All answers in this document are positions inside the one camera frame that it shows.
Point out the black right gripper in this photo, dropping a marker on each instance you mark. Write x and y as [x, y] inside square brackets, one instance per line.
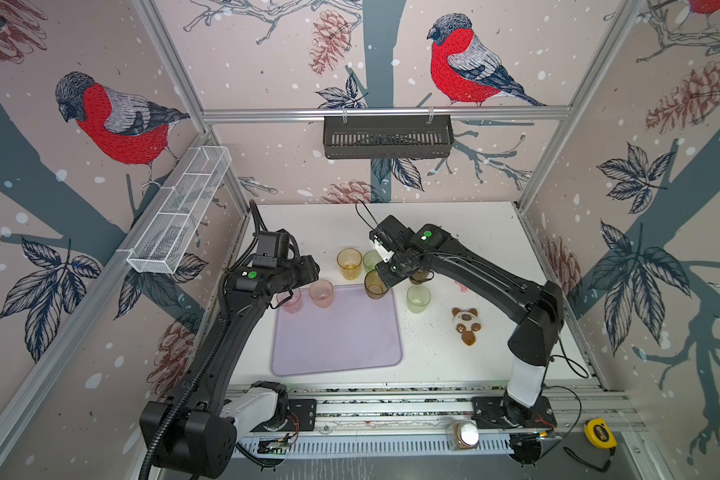
[385, 276]

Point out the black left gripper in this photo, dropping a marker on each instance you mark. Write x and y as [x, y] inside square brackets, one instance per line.
[308, 269]

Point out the pink glass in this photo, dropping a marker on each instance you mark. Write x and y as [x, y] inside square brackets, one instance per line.
[322, 293]
[290, 301]

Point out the olive amber glass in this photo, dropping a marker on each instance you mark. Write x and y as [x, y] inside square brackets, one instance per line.
[374, 286]

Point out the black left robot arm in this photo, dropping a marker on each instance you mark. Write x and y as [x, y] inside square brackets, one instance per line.
[187, 431]

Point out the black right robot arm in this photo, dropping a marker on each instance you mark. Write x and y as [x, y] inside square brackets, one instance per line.
[537, 310]

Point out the lilac plastic tray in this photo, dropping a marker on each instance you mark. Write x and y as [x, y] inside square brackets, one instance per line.
[355, 332]

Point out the brown tall glass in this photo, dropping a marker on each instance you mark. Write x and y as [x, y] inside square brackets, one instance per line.
[421, 277]

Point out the pale green short glass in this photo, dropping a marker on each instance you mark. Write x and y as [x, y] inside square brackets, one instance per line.
[418, 298]

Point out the small green glass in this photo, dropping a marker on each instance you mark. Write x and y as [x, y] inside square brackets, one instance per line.
[371, 259]

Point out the yellow glass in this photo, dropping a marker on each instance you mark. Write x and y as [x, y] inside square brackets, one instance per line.
[350, 262]

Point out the brown white bear toy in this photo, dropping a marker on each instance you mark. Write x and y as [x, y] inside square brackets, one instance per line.
[467, 324]

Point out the white lidded jar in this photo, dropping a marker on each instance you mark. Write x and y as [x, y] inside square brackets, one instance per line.
[464, 435]

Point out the yellow tape measure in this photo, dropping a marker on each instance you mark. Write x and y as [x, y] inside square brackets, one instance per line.
[599, 434]

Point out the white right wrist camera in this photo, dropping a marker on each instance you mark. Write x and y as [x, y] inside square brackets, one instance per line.
[384, 252]

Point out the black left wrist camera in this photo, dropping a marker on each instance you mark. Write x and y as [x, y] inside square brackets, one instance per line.
[272, 250]

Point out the white wire mesh shelf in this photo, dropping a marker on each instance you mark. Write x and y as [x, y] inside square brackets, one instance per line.
[170, 232]

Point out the black hanging wire basket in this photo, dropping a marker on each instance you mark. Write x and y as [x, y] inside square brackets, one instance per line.
[388, 137]

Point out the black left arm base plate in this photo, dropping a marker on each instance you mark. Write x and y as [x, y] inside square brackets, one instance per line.
[301, 417]

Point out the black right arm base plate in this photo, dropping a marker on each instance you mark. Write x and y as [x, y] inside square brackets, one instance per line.
[499, 412]

